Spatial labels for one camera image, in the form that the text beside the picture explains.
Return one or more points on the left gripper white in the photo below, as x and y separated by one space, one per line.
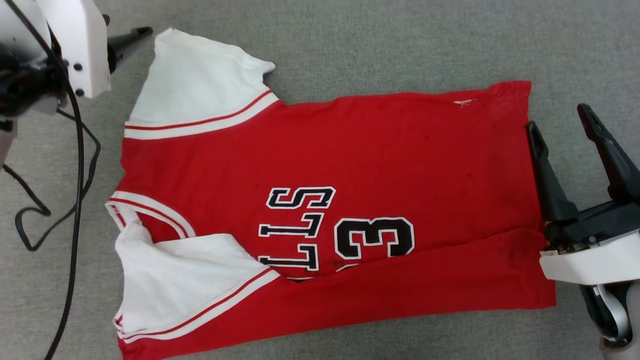
82 45

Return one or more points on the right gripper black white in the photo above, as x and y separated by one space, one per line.
595 260

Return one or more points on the red and white basketball jersey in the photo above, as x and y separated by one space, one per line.
400 150

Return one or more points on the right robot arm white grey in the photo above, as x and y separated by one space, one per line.
612 305

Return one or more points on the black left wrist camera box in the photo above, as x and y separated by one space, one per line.
25 85

